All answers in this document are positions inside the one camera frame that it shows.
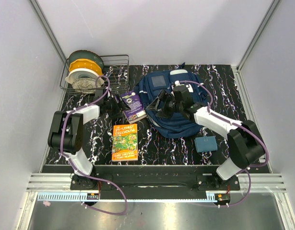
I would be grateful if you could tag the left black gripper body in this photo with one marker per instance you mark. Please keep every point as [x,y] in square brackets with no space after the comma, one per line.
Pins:
[112,108]

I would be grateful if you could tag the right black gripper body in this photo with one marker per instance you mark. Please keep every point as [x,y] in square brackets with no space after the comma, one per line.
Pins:
[170,105]

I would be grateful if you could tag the purple paperback book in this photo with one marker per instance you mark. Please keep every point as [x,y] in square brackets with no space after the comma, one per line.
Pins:
[137,111]

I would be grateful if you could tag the navy blue student backpack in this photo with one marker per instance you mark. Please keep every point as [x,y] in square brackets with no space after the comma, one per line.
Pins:
[159,84]

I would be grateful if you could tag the orange Treehouse book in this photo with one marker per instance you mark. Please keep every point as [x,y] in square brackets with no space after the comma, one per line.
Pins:
[125,143]

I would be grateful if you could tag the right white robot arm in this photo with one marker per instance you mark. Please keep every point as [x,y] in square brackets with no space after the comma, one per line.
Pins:
[244,140]

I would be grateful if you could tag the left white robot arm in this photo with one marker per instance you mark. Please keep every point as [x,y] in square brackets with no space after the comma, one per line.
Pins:
[67,129]

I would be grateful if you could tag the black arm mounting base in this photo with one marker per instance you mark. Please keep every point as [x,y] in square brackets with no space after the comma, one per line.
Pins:
[144,173]

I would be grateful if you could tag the grey patterned plate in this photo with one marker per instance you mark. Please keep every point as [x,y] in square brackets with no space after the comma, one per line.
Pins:
[87,85]

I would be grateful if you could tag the white plate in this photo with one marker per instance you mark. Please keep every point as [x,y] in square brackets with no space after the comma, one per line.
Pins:
[81,73]

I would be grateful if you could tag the yellow plate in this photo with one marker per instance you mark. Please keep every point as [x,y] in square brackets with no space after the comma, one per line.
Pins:
[83,63]

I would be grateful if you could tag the small blue wallet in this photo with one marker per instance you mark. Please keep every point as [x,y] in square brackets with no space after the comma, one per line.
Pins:
[205,144]

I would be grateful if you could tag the dark green plate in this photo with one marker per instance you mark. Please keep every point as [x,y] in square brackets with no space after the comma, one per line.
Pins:
[86,54]

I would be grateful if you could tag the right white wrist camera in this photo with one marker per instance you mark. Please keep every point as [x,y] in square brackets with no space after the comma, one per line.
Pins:
[178,86]

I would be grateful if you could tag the black wire dish rack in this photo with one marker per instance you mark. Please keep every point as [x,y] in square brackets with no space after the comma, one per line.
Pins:
[116,68]

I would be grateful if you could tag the aluminium front rail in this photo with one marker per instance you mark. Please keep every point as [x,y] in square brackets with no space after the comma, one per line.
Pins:
[257,183]

